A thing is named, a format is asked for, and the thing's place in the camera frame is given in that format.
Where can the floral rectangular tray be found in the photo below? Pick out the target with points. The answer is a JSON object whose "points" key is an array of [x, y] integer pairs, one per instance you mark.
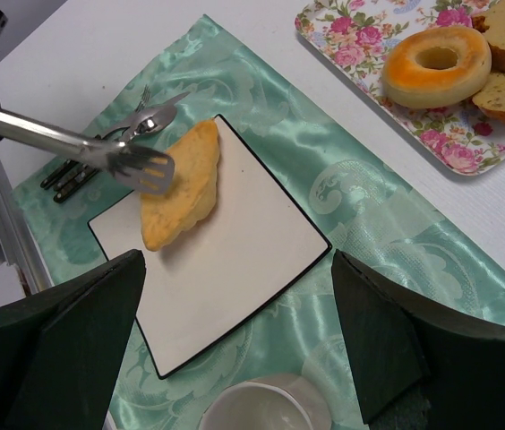
{"points": [[356, 36]]}

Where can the pink mug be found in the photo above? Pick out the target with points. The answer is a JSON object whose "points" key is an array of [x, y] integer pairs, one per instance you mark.
{"points": [[277, 401]]}

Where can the orange ring donut bread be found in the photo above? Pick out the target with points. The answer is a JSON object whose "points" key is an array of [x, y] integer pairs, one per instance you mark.
{"points": [[436, 68]]}

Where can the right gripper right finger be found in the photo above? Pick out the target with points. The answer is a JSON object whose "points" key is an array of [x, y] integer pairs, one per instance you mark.
{"points": [[417, 364]]}

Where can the metal serving tongs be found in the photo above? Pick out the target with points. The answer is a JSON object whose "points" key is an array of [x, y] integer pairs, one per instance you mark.
{"points": [[141, 168]]}

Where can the white square plate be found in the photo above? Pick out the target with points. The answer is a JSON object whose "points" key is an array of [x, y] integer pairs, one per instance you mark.
{"points": [[256, 243]]}

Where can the knife with dark handle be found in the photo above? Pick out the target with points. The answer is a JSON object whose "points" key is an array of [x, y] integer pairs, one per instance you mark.
{"points": [[117, 132]]}

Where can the green satin placemat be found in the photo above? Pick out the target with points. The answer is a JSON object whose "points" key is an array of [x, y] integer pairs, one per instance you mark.
{"points": [[362, 207]]}

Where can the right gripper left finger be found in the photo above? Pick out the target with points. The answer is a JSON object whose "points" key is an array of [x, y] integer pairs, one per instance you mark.
{"points": [[61, 349]]}

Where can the aluminium frame rail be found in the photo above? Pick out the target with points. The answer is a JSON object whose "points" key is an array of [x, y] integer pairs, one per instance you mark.
{"points": [[17, 245]]}

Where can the metal spoon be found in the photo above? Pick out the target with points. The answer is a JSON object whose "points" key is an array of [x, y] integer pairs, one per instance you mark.
{"points": [[69, 185]]}

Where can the long yellow bread loaf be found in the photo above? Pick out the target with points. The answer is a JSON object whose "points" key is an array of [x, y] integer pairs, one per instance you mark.
{"points": [[193, 192]]}

